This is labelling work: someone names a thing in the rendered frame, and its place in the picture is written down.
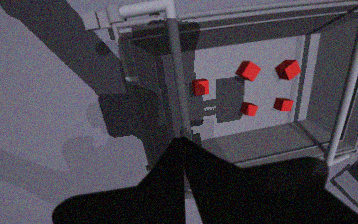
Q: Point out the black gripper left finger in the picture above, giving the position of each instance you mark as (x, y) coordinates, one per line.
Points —
(159, 198)

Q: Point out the small red block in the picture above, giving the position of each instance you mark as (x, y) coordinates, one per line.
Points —
(283, 104)
(248, 109)
(200, 86)
(247, 70)
(287, 70)

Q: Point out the grey plastic tray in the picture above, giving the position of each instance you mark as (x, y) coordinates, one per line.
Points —
(319, 34)

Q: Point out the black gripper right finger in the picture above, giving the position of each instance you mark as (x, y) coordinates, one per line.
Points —
(220, 187)

